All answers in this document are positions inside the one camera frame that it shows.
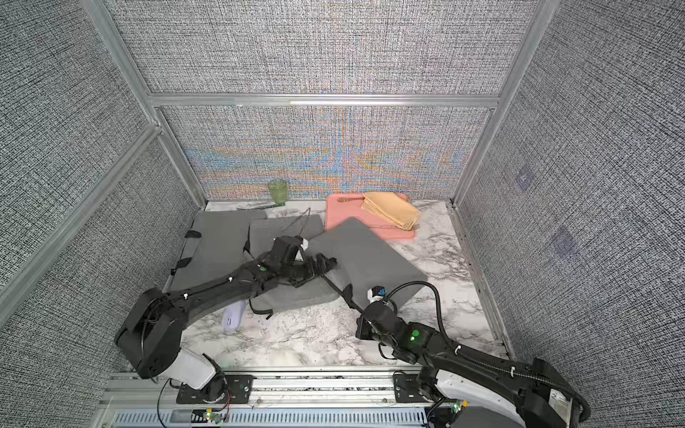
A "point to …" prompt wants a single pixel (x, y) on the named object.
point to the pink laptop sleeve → (342, 207)
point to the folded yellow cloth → (392, 209)
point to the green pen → (256, 205)
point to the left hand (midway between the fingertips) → (330, 266)
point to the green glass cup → (279, 191)
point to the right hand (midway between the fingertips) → (353, 317)
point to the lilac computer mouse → (233, 316)
